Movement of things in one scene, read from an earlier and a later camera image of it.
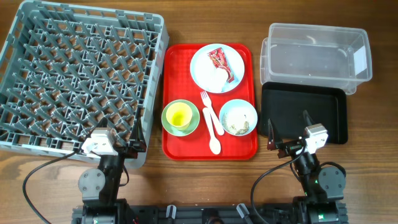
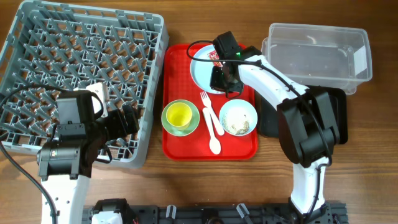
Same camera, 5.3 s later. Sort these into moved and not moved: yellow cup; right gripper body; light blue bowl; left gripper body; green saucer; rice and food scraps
Moved: right gripper body; left gripper body
Not moved: rice and food scraps; light blue bowl; green saucer; yellow cup
